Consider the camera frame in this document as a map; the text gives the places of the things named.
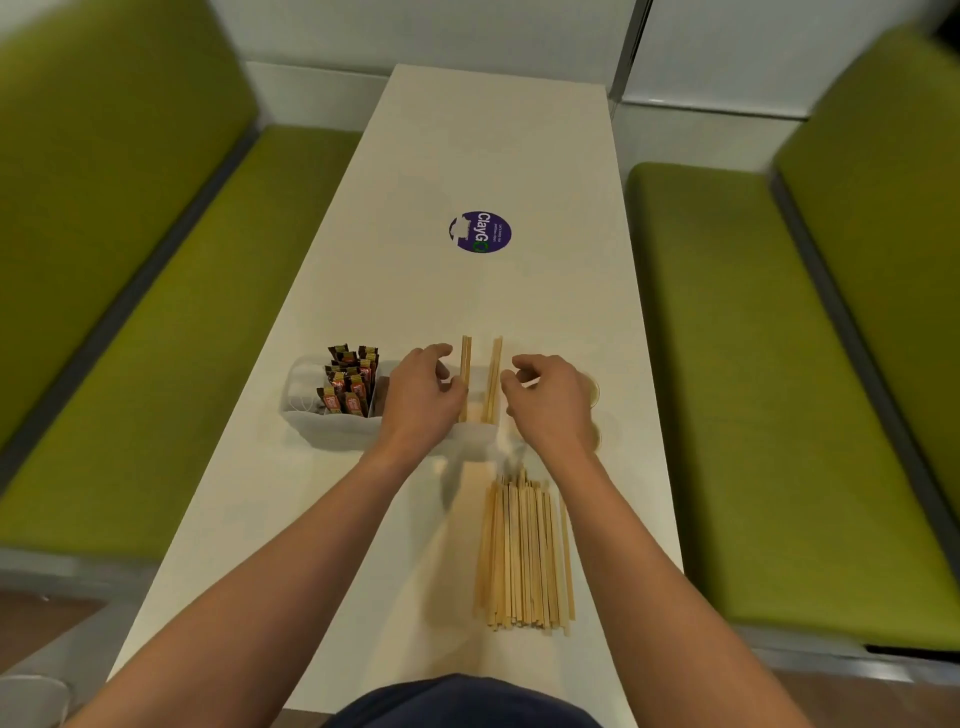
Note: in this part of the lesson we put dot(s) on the person's right thumb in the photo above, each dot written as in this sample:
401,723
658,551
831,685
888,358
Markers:
512,391

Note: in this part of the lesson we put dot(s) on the bunch of brown sachets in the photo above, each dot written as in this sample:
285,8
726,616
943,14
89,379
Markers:
351,382

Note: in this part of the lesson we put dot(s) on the white plastic organizer tray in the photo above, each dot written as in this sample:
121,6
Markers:
334,429

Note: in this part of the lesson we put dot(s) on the person's left thumb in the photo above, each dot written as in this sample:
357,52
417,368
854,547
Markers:
454,388

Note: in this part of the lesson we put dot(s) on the round purple sticker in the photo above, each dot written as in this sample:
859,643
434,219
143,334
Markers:
481,232

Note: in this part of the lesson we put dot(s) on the person's dark blue shirt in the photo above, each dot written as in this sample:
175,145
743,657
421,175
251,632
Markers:
465,705

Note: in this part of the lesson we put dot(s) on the pile of wooden stirrers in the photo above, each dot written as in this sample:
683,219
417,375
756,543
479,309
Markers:
521,555

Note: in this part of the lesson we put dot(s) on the green bench seat cushion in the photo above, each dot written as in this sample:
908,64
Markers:
187,360
772,420

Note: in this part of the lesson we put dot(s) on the wooden stir stick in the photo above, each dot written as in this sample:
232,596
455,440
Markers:
465,356
494,367

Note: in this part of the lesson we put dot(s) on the person's right hand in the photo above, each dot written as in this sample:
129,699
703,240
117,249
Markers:
555,409

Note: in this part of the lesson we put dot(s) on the green bench backrest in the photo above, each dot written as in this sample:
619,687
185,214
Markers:
97,165
892,225

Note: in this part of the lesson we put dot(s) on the person's left hand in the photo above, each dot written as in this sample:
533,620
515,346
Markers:
416,409

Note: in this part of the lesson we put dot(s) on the person's left forearm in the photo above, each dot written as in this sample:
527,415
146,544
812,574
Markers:
285,592

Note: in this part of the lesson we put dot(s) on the person's right forearm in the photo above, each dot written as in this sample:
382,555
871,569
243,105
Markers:
645,585

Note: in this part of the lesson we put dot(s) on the white round bin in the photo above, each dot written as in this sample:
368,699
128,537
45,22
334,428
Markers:
30,705

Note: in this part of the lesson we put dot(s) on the clear round plastic lid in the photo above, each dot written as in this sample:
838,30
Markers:
595,390
599,439

